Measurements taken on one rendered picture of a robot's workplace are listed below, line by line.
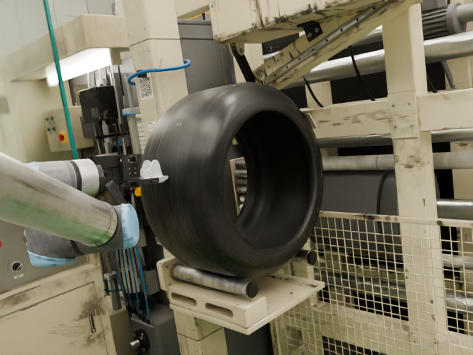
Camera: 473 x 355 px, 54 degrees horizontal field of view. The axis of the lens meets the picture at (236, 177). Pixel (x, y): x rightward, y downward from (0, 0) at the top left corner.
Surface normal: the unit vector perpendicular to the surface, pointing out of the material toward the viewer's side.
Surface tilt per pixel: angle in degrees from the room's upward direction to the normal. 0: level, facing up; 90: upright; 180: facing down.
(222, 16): 90
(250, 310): 90
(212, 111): 54
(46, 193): 93
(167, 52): 90
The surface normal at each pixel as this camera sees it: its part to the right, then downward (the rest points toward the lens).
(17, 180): 0.98, -0.07
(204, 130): 0.00, -0.34
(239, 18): -0.70, 0.19
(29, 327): 0.70, 0.00
